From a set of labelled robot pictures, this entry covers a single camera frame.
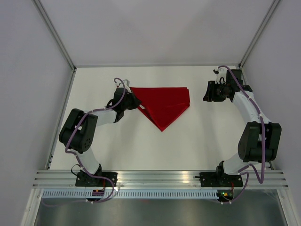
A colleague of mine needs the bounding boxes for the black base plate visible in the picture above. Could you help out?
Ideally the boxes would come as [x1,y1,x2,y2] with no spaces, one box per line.
[199,172,244,187]
[75,171,118,187]

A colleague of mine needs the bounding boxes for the red cloth napkin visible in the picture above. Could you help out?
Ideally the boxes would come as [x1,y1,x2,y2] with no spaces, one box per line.
[131,87,190,131]

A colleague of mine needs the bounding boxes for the white slotted cable duct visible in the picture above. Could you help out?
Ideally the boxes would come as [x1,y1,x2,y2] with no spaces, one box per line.
[42,189,218,199]

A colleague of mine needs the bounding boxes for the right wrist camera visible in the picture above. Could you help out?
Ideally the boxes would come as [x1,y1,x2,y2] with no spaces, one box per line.
[213,68,227,84]

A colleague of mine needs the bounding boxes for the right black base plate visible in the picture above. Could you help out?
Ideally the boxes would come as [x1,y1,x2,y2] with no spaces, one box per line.
[199,172,244,187]

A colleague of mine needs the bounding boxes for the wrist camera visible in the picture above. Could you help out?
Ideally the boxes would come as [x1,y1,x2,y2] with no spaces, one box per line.
[114,78,131,93]
[213,68,227,84]

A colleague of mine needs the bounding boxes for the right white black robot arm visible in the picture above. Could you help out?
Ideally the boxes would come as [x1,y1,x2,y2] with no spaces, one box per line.
[203,65,282,186]

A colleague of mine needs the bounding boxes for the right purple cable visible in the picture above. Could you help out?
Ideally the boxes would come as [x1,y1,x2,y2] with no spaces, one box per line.
[217,65,268,205]

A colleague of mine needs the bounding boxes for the left aluminium frame post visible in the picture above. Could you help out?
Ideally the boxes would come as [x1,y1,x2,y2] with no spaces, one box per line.
[32,0,76,71]

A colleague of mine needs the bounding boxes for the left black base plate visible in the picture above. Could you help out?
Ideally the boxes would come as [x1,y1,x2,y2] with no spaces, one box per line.
[75,171,118,187]

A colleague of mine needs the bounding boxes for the right aluminium frame post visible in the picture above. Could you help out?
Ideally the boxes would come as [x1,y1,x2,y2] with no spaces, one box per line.
[237,0,282,69]

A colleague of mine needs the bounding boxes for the purple cable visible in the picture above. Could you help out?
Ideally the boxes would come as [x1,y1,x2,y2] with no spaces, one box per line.
[217,65,268,205]
[42,77,132,208]

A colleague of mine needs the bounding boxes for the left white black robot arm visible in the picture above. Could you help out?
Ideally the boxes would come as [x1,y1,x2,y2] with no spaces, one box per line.
[59,88,142,186]

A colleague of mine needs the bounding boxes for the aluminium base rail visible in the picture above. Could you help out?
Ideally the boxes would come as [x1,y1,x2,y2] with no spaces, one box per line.
[32,169,288,190]

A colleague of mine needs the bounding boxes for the aluminium frame post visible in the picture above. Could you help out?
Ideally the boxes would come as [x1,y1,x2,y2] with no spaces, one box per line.
[32,0,76,71]
[237,0,282,69]

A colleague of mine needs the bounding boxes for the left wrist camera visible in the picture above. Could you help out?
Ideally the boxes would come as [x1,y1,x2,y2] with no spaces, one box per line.
[114,78,131,93]

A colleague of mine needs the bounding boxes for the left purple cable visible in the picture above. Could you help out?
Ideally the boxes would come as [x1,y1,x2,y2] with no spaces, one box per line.
[42,77,132,208]

